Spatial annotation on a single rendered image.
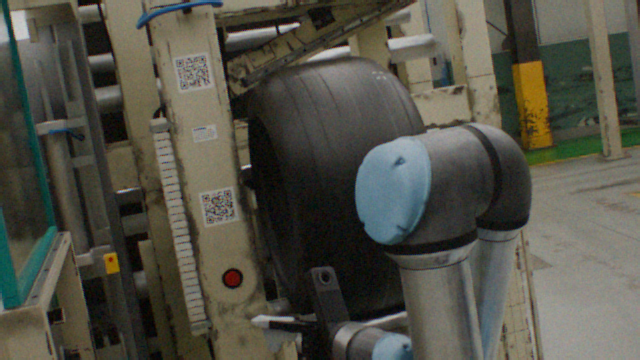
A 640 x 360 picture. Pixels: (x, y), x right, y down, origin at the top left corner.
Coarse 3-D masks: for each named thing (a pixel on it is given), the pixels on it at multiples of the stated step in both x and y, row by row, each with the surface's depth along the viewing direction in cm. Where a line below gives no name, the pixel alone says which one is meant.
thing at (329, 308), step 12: (312, 276) 123; (324, 276) 124; (312, 288) 123; (324, 288) 123; (336, 288) 124; (312, 300) 123; (324, 300) 122; (336, 300) 123; (324, 312) 121; (336, 312) 122; (324, 324) 121; (336, 324) 121; (324, 336) 121
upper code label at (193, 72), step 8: (184, 56) 162; (192, 56) 163; (200, 56) 163; (176, 64) 162; (184, 64) 162; (192, 64) 163; (200, 64) 163; (208, 64) 164; (176, 72) 162; (184, 72) 163; (192, 72) 163; (200, 72) 163; (208, 72) 164; (184, 80) 163; (192, 80) 163; (200, 80) 164; (208, 80) 164; (184, 88) 163; (192, 88) 163; (200, 88) 164
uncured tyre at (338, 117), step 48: (288, 96) 160; (336, 96) 159; (384, 96) 160; (288, 144) 156; (336, 144) 153; (288, 192) 157; (336, 192) 151; (288, 240) 205; (336, 240) 153; (288, 288) 183; (384, 288) 162
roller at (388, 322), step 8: (376, 312) 173; (384, 312) 172; (392, 312) 172; (400, 312) 172; (352, 320) 170; (360, 320) 170; (368, 320) 170; (376, 320) 170; (384, 320) 171; (392, 320) 171; (400, 320) 172; (384, 328) 171; (392, 328) 172; (296, 344) 166; (296, 352) 167
